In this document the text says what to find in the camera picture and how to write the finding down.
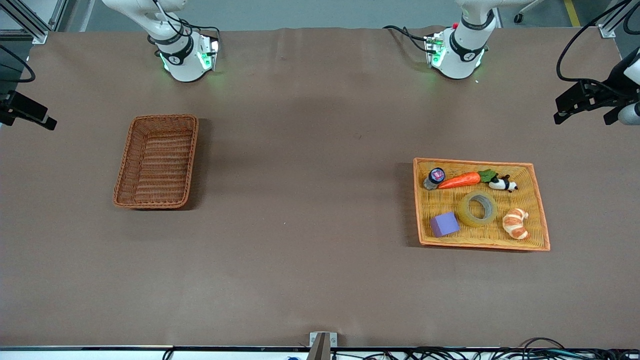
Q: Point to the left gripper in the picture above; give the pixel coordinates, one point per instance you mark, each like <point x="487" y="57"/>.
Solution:
<point x="596" y="93"/>

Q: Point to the clear yellowish tape roll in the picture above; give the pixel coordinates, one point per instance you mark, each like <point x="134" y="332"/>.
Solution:
<point x="467" y="216"/>

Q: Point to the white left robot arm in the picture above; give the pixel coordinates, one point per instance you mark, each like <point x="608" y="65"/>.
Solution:
<point x="462" y="60"/>

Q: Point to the brown deep wicker basket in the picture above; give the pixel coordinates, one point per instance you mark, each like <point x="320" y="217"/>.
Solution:
<point x="155" y="165"/>

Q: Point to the orange flat wicker basket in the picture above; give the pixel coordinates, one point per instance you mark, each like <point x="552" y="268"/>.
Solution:
<point x="480" y="236"/>

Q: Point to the office chair caster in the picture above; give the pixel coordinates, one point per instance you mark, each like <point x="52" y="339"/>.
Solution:
<point x="520" y="17"/>

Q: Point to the black white panda toy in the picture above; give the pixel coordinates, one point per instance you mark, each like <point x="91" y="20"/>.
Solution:
<point x="500" y="184"/>

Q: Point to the toy croissant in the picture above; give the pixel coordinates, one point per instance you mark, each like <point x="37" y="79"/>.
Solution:
<point x="515" y="225"/>

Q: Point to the orange toy carrot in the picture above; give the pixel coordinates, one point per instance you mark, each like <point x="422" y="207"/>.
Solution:
<point x="460" y="180"/>

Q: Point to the small bottle purple cap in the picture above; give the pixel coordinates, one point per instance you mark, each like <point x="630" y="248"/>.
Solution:
<point x="436" y="176"/>

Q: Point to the purple cube block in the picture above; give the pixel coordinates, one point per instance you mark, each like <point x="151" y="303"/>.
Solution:
<point x="444" y="225"/>

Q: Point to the large table cover sheet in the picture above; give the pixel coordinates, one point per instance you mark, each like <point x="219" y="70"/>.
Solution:
<point x="320" y="260"/>

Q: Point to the aluminium frame post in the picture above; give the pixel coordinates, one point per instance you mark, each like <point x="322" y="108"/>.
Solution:
<point x="612" y="22"/>
<point x="30" y="22"/>

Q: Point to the metal table edge bracket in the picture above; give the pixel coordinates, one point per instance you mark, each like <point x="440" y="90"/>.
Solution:
<point x="323" y="345"/>

